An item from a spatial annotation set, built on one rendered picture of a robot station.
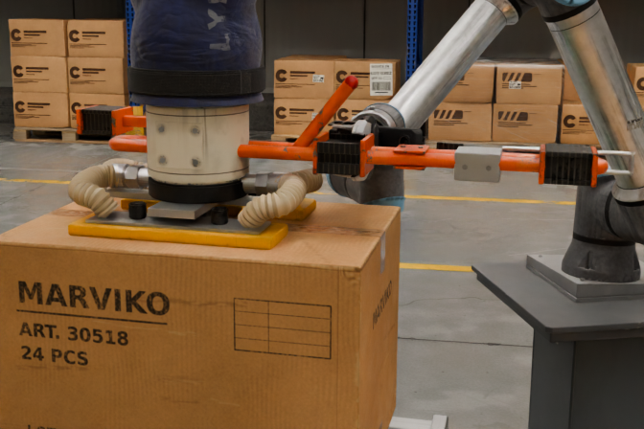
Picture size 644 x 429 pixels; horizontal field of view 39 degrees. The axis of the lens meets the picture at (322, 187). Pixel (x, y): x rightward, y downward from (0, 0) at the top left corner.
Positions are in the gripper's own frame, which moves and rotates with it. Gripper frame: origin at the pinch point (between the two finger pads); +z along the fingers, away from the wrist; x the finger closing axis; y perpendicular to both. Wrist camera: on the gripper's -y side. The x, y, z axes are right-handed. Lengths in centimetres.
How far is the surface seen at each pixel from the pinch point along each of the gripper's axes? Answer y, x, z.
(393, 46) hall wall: 125, -28, -836
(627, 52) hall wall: -116, -31, -852
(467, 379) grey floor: -7, -121, -194
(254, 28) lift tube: 17.1, 19.9, 1.0
